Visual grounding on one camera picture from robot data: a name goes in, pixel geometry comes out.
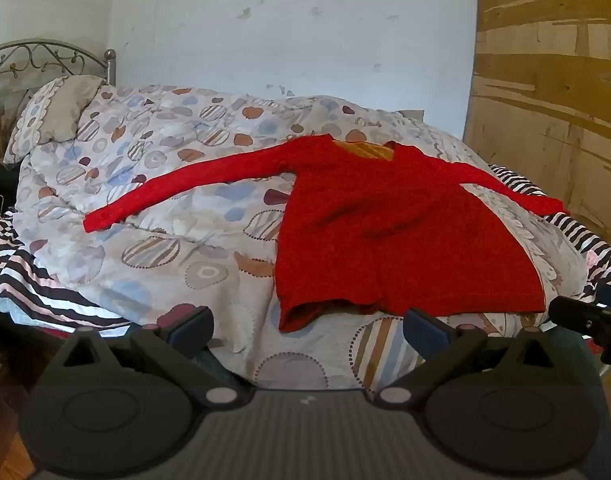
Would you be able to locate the striped bed sheet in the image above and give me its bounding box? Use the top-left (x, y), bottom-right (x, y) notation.
top-left (0, 162), bottom-right (611, 336)

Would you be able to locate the patterned duvet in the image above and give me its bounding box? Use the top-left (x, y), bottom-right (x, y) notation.
top-left (12, 82), bottom-right (593, 393)

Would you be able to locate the red knit sweater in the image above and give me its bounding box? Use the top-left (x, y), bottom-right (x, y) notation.
top-left (82, 134), bottom-right (571, 335)

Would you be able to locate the metal bed headboard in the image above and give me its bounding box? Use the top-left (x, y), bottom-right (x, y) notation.
top-left (0, 38), bottom-right (118, 161)

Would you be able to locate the patterned pillow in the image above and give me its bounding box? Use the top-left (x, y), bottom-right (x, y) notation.
top-left (4, 75), bottom-right (106, 165)

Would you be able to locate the plywood panel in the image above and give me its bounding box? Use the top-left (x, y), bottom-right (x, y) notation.
top-left (463, 0), bottom-right (611, 256)

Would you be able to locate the dark grey cloth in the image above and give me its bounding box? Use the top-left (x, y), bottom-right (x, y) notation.
top-left (548, 327), bottom-right (611, 480)

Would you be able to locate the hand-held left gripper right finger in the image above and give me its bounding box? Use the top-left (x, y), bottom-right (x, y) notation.
top-left (376, 308), bottom-right (579, 406)

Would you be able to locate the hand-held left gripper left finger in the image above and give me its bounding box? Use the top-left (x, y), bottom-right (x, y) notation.
top-left (48, 306), bottom-right (242, 407)

